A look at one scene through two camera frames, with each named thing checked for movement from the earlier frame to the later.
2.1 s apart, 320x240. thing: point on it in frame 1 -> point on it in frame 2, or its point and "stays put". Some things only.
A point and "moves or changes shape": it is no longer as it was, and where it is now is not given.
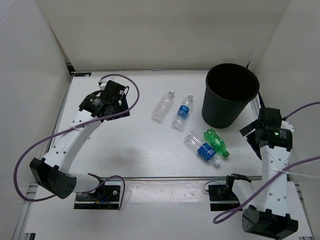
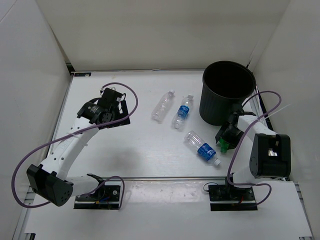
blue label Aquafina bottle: (184, 110) stays put
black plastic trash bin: (229, 87) stays put
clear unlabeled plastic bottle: (163, 106) stays put
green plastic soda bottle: (216, 141) moves or changes shape
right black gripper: (250, 137) -> (233, 142)
